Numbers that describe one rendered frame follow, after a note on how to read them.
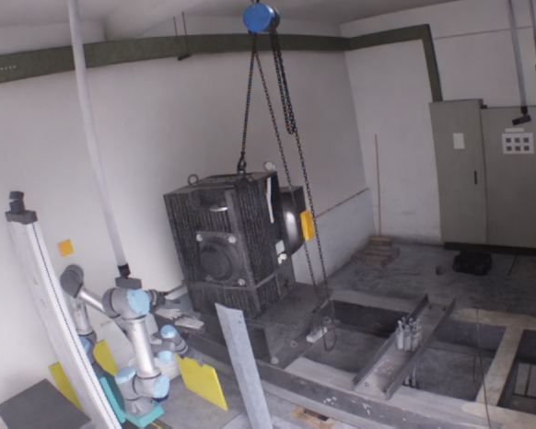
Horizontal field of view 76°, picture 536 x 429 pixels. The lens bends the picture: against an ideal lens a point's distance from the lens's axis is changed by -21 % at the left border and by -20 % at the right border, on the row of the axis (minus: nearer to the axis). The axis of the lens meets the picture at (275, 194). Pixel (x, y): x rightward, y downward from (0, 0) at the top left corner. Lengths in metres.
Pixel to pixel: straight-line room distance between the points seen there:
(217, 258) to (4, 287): 1.46
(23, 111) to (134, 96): 0.91
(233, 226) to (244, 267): 0.22
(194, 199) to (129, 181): 0.94
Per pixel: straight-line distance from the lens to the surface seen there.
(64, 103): 2.90
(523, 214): 4.60
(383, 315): 2.76
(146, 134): 3.15
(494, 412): 1.87
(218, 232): 2.14
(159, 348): 2.06
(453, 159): 4.61
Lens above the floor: 1.99
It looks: 13 degrees down
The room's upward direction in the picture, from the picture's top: 10 degrees counter-clockwise
